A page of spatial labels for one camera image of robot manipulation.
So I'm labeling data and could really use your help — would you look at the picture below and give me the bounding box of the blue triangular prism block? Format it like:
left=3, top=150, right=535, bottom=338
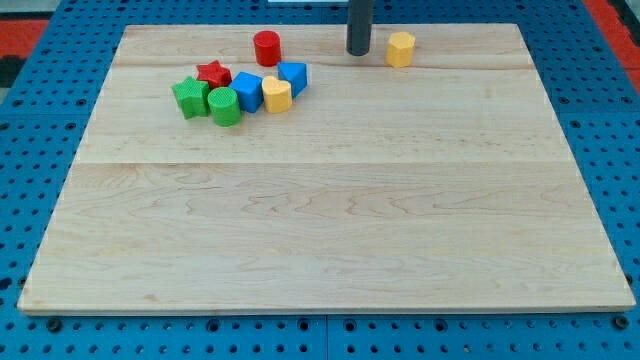
left=277, top=62, right=307, bottom=98

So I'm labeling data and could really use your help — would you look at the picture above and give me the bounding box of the red cylinder block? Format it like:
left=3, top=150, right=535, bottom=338
left=253, top=30, right=281, bottom=67

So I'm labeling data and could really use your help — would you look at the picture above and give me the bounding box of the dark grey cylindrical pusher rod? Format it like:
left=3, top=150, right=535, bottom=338
left=346, top=0, right=374, bottom=56

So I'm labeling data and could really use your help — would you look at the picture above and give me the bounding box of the green star block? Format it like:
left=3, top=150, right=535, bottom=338
left=171, top=76, right=210, bottom=119

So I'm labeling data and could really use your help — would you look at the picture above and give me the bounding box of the yellow hexagon block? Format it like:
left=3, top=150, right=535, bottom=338
left=385, top=32, right=416, bottom=68

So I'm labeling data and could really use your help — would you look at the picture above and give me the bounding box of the red star block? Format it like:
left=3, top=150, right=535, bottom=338
left=196, top=60, right=232, bottom=90

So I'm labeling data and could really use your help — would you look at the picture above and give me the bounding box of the yellow heart block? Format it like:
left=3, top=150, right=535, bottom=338
left=261, top=76, right=293, bottom=114

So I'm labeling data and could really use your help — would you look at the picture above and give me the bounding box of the light wooden board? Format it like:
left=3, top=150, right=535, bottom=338
left=18, top=23, right=635, bottom=316

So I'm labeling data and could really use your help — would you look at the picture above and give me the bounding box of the green cylinder block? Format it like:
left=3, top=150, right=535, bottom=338
left=207, top=87, right=241, bottom=127

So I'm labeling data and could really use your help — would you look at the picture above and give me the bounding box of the blue cube block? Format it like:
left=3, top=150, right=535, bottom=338
left=230, top=72, right=264, bottom=113

